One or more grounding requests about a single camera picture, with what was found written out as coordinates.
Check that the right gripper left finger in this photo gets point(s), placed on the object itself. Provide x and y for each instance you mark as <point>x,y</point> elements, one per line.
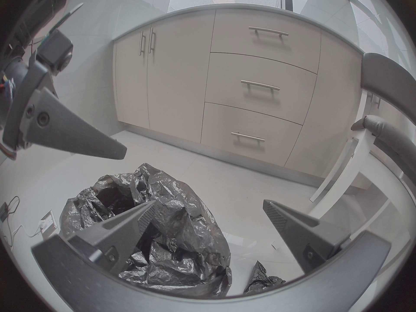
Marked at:
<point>113,239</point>

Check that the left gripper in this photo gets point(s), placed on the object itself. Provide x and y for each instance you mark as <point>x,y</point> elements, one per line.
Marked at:
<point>22,109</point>

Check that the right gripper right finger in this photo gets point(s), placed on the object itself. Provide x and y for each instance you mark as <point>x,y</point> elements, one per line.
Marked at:
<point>312,239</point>

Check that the black plastic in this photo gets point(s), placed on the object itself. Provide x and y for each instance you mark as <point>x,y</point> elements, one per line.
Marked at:
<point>260,278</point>

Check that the black plastic bag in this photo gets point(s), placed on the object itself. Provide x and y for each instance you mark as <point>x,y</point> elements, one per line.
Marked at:
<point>188,213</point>

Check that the small black adapter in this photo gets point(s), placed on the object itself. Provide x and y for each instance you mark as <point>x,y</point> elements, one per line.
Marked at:
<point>4,212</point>

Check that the beige cabinet with drawers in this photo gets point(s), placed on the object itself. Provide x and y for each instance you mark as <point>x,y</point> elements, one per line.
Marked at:
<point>175,76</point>

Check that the grey chair with white legs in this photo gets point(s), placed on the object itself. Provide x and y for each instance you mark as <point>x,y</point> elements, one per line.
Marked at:
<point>386,73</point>

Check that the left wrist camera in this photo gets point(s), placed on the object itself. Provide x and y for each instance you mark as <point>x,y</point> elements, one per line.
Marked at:
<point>57,52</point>

